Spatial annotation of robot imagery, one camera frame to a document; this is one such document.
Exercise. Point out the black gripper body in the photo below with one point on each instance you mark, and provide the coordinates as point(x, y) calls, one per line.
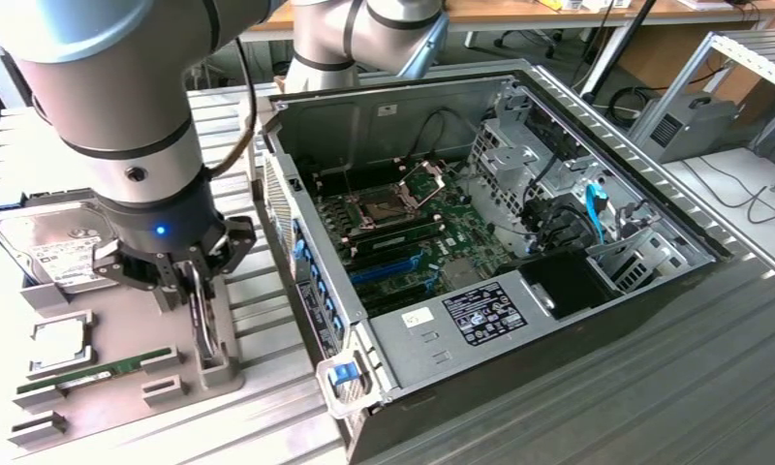
point(162, 223)

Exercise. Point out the graphics card with metal bracket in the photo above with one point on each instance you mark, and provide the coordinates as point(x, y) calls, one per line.
point(207, 329)

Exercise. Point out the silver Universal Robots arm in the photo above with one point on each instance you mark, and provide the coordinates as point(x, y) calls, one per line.
point(123, 97)

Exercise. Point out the grey parts rack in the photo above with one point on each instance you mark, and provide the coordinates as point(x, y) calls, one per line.
point(123, 349)

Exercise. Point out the silver hard disk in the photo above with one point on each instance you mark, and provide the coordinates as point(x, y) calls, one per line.
point(46, 242)

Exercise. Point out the silver CPU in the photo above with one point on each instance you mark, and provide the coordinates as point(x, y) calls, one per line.
point(59, 341)

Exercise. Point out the thin socket locking lever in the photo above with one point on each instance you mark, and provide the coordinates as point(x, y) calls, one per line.
point(349, 181)

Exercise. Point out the green RAM stick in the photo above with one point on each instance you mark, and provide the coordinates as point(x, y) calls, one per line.
point(96, 373)

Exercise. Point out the CPU socket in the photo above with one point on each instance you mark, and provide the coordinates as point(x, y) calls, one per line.
point(381, 210)

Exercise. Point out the black installed RAM stick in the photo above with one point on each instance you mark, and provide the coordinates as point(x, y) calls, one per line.
point(394, 242)

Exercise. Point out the blue case latch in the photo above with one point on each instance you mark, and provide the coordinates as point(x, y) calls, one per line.
point(342, 374)

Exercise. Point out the metal socket cover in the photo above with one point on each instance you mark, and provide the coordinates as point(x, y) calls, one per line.
point(434, 186)

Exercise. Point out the grey chipset heatsink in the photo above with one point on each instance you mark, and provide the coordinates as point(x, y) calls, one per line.
point(462, 271)

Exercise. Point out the green motherboard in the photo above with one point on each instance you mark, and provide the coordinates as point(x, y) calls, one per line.
point(471, 227)

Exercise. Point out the silver power supply with label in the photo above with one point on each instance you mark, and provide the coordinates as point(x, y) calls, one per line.
point(426, 349)

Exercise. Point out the silver perforated drive cage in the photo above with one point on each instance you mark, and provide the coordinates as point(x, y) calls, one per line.
point(501, 160)

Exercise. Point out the open black PC case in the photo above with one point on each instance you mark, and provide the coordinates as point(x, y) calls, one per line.
point(523, 387)

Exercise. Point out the silver disk bay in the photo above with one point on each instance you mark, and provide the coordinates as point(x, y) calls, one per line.
point(630, 269)

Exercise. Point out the small white box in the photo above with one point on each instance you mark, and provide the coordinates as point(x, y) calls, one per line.
point(598, 5)

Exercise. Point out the grey computer tower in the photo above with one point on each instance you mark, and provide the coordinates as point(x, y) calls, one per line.
point(705, 131)

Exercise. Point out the wooden desk white frame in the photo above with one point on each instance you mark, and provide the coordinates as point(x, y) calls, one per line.
point(268, 29)
point(685, 14)

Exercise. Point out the aluminium frame rack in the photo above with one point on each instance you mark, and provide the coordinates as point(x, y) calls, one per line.
point(762, 53)

